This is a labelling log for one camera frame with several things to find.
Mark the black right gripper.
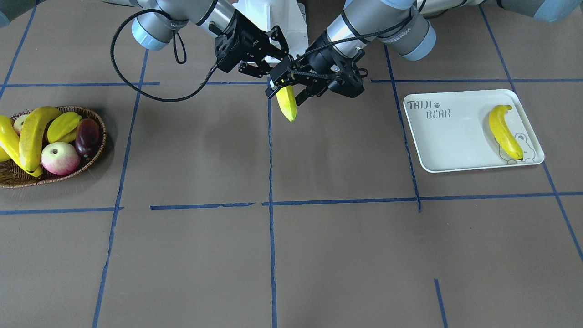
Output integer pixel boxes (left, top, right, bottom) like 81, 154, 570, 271
214, 12, 289, 78

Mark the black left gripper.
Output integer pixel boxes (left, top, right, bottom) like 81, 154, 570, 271
266, 46, 365, 106

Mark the yellow banana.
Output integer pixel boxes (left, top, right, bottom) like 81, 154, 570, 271
0, 115, 24, 170
276, 86, 297, 122
488, 105, 523, 161
19, 106, 62, 174

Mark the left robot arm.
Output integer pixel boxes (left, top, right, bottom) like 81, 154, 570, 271
265, 0, 581, 105

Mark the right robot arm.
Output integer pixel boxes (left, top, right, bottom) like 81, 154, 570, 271
114, 0, 292, 77

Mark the woven wicker basket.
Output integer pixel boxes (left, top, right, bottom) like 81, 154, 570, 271
1, 106, 107, 188

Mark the white bear tray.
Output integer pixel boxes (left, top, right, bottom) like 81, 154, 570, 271
403, 89, 545, 174

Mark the dark purple plum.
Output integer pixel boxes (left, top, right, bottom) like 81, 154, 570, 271
75, 118, 102, 158

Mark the yellow starfruit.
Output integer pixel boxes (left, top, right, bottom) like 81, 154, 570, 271
46, 112, 82, 143

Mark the red and yellow apple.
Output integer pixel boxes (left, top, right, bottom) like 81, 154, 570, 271
41, 142, 81, 176

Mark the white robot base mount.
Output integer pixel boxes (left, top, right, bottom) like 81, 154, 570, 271
233, 0, 308, 58

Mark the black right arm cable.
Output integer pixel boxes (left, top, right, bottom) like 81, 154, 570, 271
110, 9, 228, 103

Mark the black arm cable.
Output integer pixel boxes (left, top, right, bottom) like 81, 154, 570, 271
291, 0, 429, 76
110, 9, 228, 103

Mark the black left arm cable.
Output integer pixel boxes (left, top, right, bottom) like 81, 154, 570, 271
291, 0, 429, 76

